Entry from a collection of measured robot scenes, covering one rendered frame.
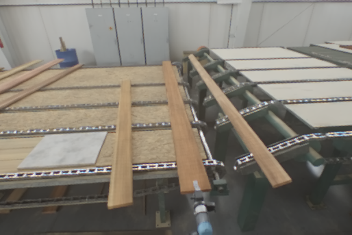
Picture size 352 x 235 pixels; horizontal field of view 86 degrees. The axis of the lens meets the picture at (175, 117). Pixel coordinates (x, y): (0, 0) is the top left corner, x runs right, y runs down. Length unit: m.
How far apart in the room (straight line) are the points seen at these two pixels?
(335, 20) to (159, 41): 6.44
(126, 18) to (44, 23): 2.83
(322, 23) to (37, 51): 10.11
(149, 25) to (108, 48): 1.51
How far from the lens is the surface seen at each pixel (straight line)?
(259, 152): 1.64
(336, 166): 2.43
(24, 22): 8.37
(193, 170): 1.47
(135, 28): 6.62
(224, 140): 2.61
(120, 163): 1.58
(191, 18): 7.28
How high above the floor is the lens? 1.91
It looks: 29 degrees down
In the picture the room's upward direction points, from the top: 1 degrees counter-clockwise
